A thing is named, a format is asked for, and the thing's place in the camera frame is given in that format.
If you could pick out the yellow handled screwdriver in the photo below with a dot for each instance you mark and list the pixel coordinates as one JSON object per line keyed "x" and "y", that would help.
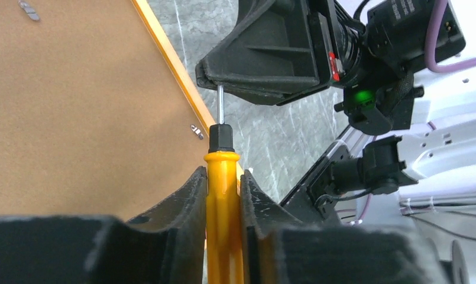
{"x": 223, "y": 216}

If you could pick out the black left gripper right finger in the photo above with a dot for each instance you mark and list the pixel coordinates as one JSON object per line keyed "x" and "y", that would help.
{"x": 279, "y": 248}

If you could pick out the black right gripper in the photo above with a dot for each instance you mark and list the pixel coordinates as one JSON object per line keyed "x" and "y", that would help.
{"x": 281, "y": 51}

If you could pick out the metal frame turn clip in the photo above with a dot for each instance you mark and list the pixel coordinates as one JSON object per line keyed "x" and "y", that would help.
{"x": 197, "y": 131}
{"x": 29, "y": 10}

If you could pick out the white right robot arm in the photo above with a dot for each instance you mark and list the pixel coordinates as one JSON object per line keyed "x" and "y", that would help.
{"x": 450, "y": 91}

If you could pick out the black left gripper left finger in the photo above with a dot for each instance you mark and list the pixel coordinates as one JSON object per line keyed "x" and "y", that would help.
{"x": 163, "y": 245}

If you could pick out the orange picture frame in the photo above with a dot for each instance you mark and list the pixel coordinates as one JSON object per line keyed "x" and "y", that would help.
{"x": 96, "y": 110}

